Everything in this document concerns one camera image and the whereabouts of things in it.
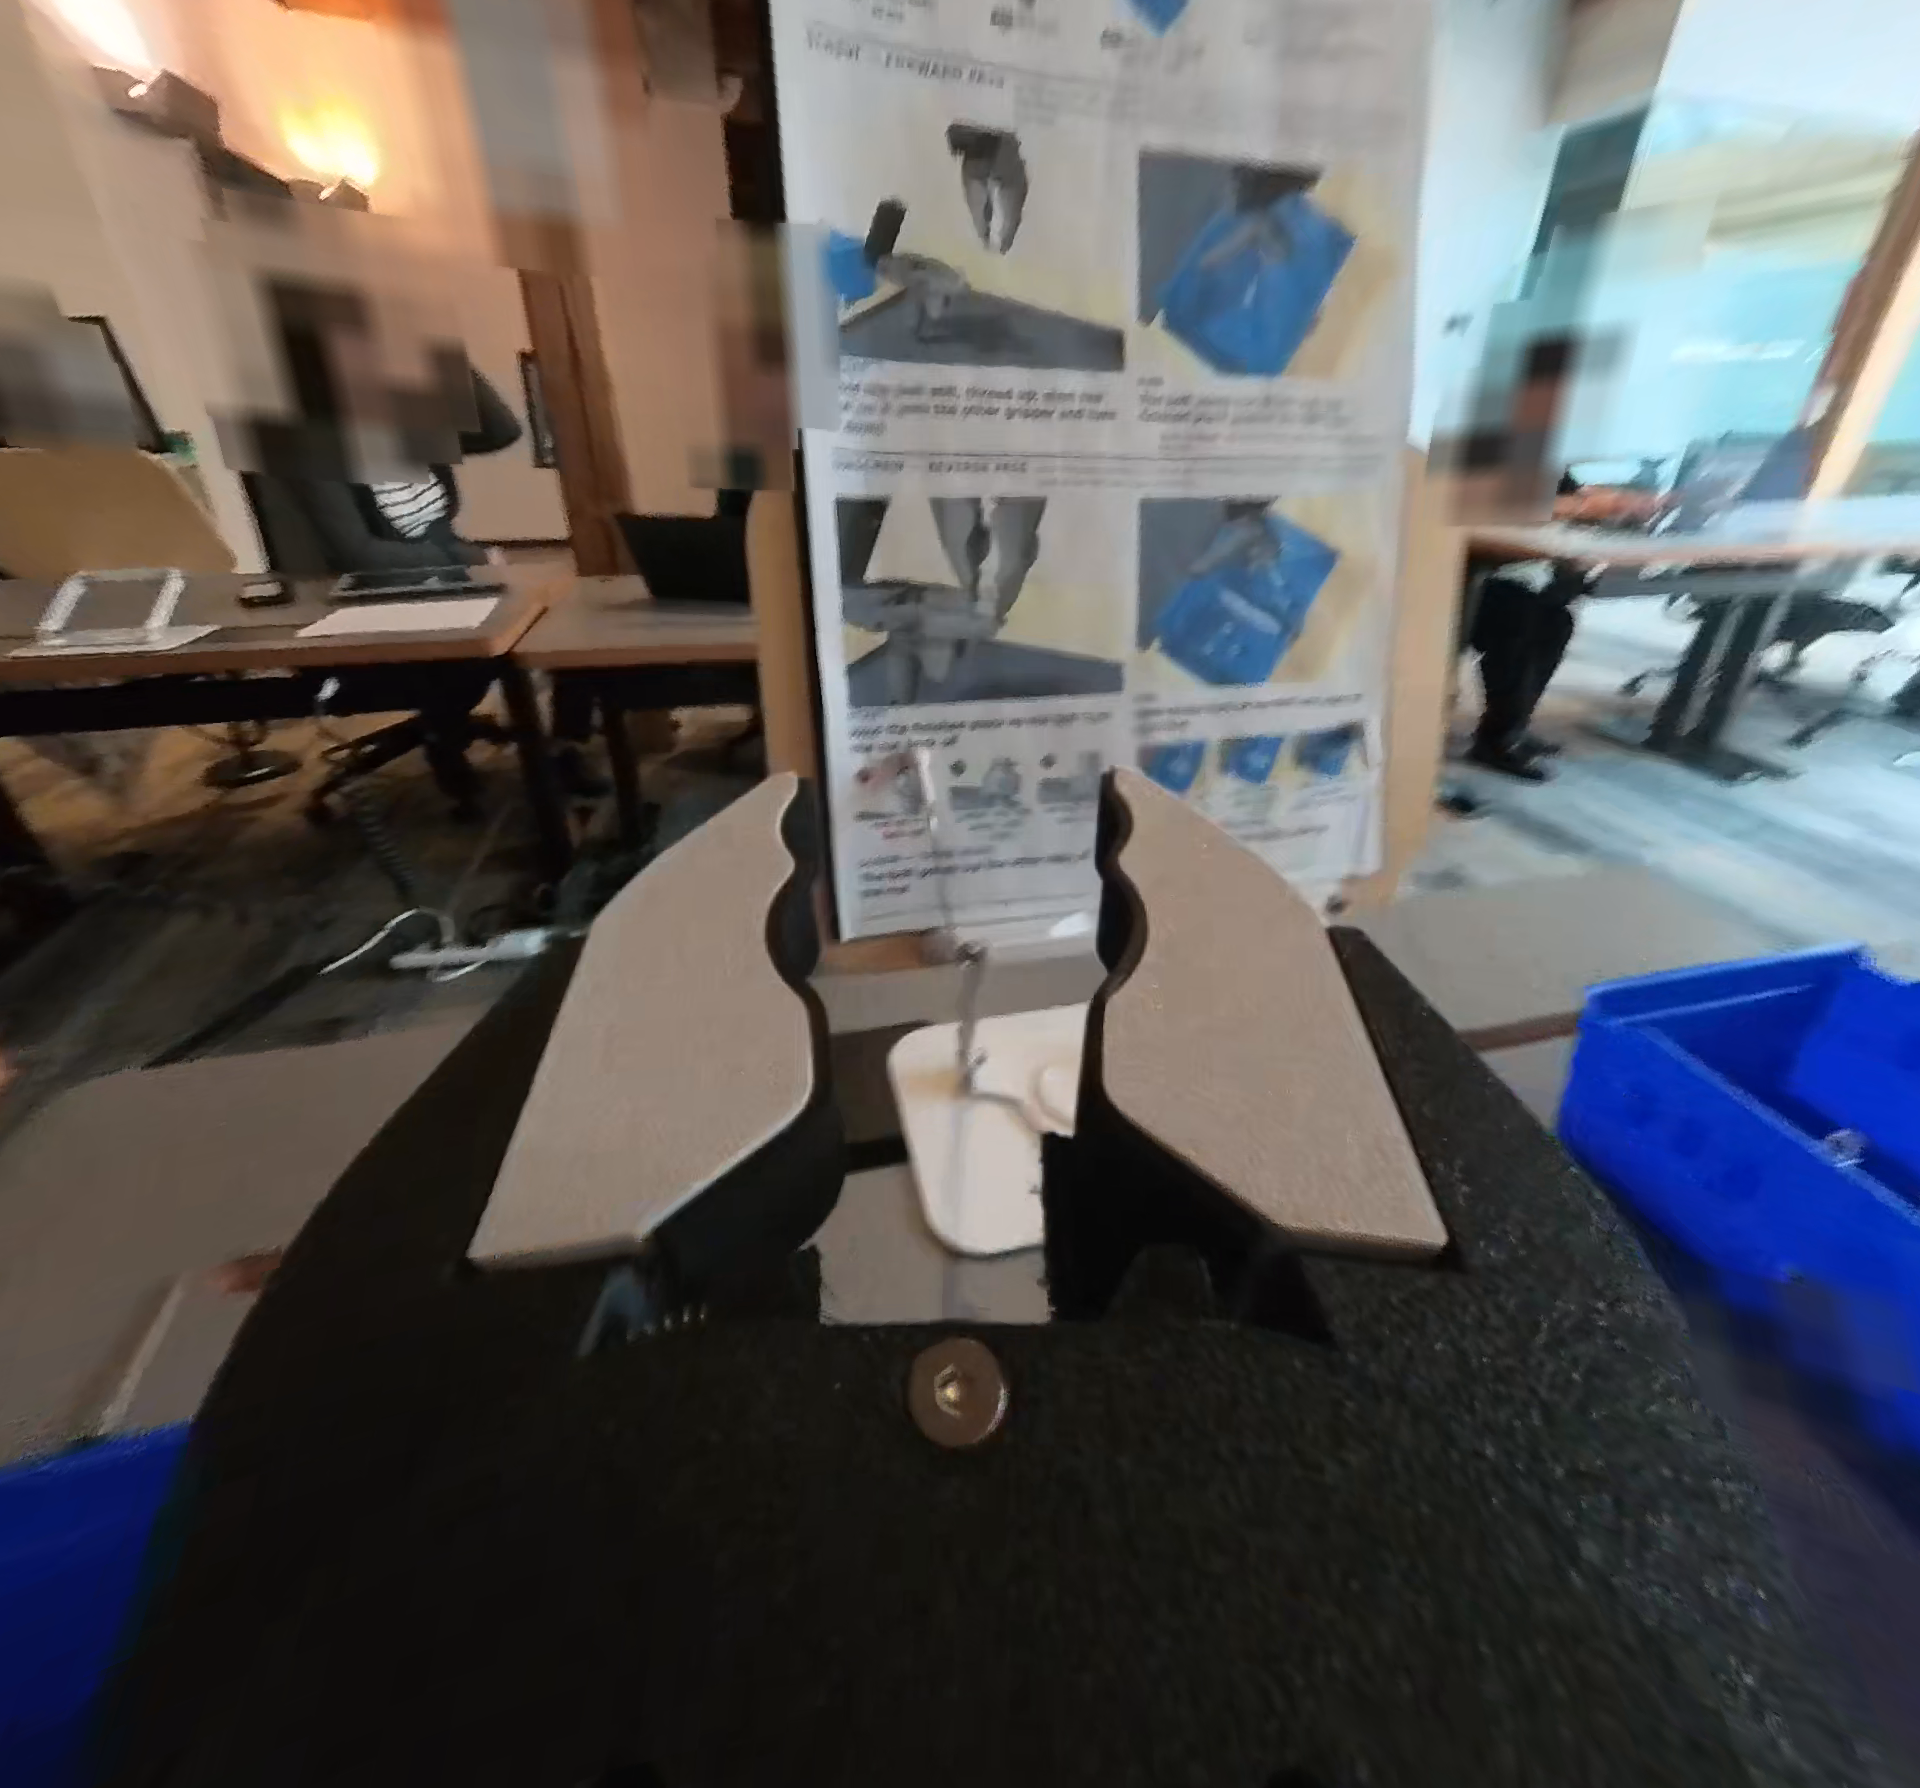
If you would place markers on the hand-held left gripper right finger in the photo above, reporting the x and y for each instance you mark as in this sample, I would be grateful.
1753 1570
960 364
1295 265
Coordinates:
1260 1067

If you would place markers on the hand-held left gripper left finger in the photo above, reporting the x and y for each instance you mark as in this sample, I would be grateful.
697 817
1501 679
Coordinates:
659 1067

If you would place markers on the blue plastic bin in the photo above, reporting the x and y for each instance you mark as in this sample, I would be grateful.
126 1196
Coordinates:
1679 1113

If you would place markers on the steel bolt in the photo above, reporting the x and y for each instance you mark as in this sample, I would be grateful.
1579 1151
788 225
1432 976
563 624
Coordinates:
1842 1146

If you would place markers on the blue bin with black divider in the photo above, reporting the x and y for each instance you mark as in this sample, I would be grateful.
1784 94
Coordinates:
74 1638

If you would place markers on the white power strip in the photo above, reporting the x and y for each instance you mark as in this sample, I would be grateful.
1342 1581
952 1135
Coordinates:
480 947

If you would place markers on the brown wooden desk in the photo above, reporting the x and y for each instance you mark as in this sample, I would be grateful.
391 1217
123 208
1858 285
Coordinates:
600 632
247 622

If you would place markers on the black laptop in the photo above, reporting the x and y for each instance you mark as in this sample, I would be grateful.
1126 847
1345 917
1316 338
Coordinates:
682 559

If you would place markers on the white paper sheet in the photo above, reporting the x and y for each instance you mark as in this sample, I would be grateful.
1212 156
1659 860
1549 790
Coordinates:
399 617

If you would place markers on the printed instruction sheet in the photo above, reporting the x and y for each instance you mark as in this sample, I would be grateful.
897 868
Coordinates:
1111 407

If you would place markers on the long wooden desk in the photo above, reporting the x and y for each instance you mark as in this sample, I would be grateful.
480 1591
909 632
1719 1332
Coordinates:
1725 551

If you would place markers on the clear acrylic stand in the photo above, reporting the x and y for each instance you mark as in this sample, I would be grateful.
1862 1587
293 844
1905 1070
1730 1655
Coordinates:
106 603

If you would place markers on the beige curved board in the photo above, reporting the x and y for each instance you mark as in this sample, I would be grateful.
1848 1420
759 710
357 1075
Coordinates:
106 512

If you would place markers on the dark framed screen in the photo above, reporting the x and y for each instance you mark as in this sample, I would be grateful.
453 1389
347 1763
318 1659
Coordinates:
128 394

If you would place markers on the black round pedestal base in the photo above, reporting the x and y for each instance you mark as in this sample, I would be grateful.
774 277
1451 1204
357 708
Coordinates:
251 769

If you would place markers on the wall picture frame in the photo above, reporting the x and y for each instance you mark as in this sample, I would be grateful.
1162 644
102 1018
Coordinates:
539 407

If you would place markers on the wall lamp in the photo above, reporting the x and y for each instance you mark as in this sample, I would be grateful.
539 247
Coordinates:
166 106
330 189

